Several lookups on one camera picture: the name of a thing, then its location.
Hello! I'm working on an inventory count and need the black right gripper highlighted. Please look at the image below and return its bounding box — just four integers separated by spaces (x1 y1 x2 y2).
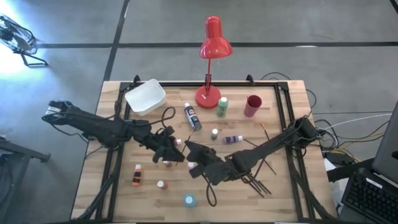
185 140 231 186

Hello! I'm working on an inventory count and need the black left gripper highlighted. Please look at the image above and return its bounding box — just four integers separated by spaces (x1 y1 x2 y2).
141 126 186 164

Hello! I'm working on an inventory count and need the thin dark paintbrush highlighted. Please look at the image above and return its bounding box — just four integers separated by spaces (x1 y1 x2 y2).
175 128 196 167
243 138 261 149

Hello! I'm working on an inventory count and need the orange small paint bottle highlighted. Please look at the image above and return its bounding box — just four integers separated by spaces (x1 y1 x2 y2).
131 164 143 187

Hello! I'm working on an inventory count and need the blue labelled paint bottle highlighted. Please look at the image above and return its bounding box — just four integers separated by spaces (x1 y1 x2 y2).
183 103 203 131

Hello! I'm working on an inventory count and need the purple small paint bottle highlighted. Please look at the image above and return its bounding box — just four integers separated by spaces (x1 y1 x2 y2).
222 134 244 145

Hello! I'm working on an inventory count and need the teal large paint bottle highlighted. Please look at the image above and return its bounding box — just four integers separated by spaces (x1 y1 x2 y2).
183 194 197 208

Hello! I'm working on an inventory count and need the green large paint bottle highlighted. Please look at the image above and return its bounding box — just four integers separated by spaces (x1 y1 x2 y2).
216 96 229 118

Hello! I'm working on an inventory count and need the thin brown paintbrush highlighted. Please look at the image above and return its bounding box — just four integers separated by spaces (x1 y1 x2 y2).
262 157 277 176
260 123 271 141

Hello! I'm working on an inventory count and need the white plastic bin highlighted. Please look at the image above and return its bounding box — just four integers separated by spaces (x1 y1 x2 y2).
124 78 167 117

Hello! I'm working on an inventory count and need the red plastic cup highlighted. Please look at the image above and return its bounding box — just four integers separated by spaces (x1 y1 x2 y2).
243 95 263 118

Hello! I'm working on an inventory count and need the red desk lamp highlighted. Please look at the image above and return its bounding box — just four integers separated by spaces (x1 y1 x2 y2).
195 15 233 110

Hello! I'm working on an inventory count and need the black power brick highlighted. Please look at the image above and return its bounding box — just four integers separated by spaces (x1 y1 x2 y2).
325 151 355 166

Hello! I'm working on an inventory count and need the grey metal cart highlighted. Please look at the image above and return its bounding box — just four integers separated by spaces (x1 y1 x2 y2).
0 135 51 224

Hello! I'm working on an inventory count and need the black keyboard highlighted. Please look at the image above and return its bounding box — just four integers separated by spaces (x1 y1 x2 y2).
341 167 398 224

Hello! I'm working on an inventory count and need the grey laptop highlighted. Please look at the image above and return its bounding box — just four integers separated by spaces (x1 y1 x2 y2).
371 101 398 184

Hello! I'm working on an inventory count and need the black floor fan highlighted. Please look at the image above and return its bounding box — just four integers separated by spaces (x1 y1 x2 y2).
0 14 49 68

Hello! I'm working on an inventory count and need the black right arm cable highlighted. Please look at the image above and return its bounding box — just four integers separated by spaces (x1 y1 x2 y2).
203 176 218 208

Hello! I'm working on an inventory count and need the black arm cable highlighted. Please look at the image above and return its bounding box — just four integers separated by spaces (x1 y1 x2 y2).
149 106 177 129
203 176 218 208

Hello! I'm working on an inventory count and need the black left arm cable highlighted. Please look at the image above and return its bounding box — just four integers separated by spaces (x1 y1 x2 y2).
149 106 177 129

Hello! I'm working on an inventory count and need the orange-handled paintbrush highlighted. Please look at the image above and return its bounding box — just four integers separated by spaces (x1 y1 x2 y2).
241 177 265 199

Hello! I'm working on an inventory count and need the brown-handled paintbrush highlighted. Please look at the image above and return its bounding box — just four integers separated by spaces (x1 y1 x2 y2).
247 175 267 194

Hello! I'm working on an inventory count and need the yellow cable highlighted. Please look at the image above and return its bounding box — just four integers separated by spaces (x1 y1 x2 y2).
335 132 387 153

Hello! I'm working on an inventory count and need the white cable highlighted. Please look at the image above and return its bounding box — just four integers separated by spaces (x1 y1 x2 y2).
323 113 393 130

